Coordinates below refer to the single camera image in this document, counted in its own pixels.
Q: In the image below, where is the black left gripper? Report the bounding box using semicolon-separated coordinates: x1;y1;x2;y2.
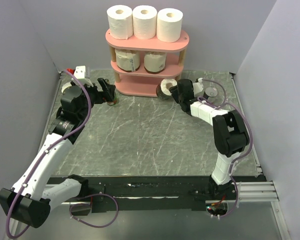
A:
76;77;115;120

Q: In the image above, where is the beige roll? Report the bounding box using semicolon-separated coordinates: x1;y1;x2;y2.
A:
144;51;167;74
115;49;140;72

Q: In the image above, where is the white paper towel roll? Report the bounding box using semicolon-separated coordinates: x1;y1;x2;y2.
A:
106;5;134;40
132;5;157;40
156;8;183;43

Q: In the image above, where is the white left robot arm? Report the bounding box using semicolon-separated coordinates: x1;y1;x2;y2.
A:
0;78;117;228

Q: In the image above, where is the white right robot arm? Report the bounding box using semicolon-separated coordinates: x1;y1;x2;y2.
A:
161;78;253;200

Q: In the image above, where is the pink three tier shelf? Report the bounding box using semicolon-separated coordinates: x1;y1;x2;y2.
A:
105;30;190;97

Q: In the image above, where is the green glass bottle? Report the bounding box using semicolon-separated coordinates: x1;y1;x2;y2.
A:
106;93;119;106

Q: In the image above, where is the tin can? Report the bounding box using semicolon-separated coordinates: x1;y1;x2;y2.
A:
203;86;218;103

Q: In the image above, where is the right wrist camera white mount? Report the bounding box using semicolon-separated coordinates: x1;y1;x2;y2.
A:
192;77;205;98

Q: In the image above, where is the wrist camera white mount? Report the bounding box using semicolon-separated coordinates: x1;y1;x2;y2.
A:
192;77;205;98
66;65;93;86

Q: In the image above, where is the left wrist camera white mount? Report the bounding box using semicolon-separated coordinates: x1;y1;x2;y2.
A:
66;65;93;86

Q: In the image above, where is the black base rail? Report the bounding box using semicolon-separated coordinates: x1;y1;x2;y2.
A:
71;176;237;213

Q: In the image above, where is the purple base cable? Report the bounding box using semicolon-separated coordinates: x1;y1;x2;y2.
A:
69;193;120;228

